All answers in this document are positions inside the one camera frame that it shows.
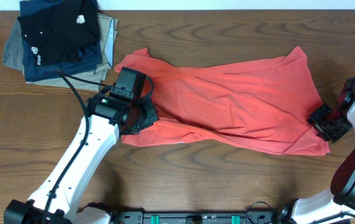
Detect red t-shirt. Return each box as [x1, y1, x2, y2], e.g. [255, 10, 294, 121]
[115, 47, 329, 156]

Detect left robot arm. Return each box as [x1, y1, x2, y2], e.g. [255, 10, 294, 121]
[3, 67, 159, 224]

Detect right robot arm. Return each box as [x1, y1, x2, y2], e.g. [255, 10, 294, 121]
[277, 77, 355, 223]

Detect khaki folded garment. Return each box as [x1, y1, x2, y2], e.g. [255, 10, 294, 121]
[26, 12, 118, 91]

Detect black folded polo shirt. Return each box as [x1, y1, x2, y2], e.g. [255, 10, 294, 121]
[17, 0, 100, 66]

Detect grey folded garment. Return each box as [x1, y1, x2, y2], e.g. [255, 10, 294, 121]
[2, 20, 24, 72]

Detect right camera cable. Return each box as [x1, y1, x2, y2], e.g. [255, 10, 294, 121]
[305, 77, 355, 224]

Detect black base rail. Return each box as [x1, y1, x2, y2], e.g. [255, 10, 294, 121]
[110, 209, 283, 224]

